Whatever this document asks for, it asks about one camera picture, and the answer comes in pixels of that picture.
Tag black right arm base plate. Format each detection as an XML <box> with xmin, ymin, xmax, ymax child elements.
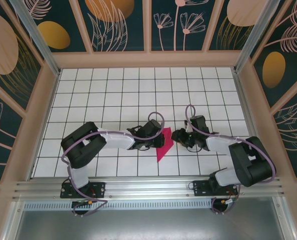
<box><xmin>193</xmin><ymin>179</ymin><xmax>238</xmax><ymax>197</ymax></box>

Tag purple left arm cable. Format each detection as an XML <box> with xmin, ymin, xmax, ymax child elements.
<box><xmin>61</xmin><ymin>111</ymin><xmax>166</xmax><ymax>217</ymax></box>

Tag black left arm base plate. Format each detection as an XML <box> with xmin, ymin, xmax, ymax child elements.
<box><xmin>60</xmin><ymin>181</ymin><xmax>107</xmax><ymax>199</ymax></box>

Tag slotted metal cable tray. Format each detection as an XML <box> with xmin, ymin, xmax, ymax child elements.
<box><xmin>23</xmin><ymin>201</ymin><xmax>214</xmax><ymax>211</ymax></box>

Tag pink cloth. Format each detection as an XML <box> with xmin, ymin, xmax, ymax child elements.
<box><xmin>155</xmin><ymin>127</ymin><xmax>175</xmax><ymax>163</ymax></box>

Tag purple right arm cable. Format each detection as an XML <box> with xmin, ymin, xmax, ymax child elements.
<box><xmin>185</xmin><ymin>104</ymin><xmax>277</xmax><ymax>215</ymax></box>

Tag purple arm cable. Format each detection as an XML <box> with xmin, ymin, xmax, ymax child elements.
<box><xmin>61</xmin><ymin>111</ymin><xmax>166</xmax><ymax>217</ymax></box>
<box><xmin>185</xmin><ymin>104</ymin><xmax>277</xmax><ymax>215</ymax></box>

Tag grey metal sheet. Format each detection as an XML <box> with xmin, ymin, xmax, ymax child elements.
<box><xmin>13</xmin><ymin>209</ymin><xmax>288</xmax><ymax>240</ymax></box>

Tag aluminium side rail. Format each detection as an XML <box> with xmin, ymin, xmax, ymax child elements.
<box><xmin>27</xmin><ymin>68</ymin><xmax>62</xmax><ymax>181</ymax></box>
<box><xmin>232</xmin><ymin>68</ymin><xmax>271</xmax><ymax>177</ymax></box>

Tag aluminium mounting rail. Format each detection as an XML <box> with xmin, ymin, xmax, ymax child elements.
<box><xmin>12</xmin><ymin>176</ymin><xmax>287</xmax><ymax>201</ymax></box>

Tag aluminium corner post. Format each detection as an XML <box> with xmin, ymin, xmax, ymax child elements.
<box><xmin>234</xmin><ymin>0</ymin><xmax>288</xmax><ymax>74</ymax></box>
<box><xmin>9</xmin><ymin>0</ymin><xmax>62</xmax><ymax>76</ymax></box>

